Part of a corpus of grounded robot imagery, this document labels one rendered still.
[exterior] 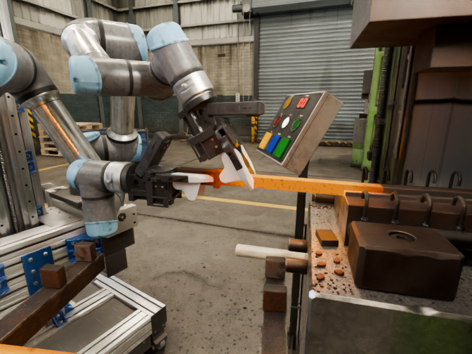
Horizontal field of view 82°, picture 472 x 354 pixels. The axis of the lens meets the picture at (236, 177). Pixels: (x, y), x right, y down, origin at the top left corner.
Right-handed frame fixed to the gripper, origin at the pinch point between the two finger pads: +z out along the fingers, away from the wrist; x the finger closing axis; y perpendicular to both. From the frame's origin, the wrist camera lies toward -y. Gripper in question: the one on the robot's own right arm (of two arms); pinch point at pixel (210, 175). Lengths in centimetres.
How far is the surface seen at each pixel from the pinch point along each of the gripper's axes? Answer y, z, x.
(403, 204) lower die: 1.2, 36.5, 5.1
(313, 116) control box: -11.7, 21.7, -40.8
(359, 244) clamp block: 2.9, 27.5, 18.7
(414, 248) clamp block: 2.5, 33.8, 18.9
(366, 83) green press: -56, 120, -507
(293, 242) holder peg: 12.5, 18.6, 2.0
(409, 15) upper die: -27.0, 32.3, 7.9
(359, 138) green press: 42, 118, -498
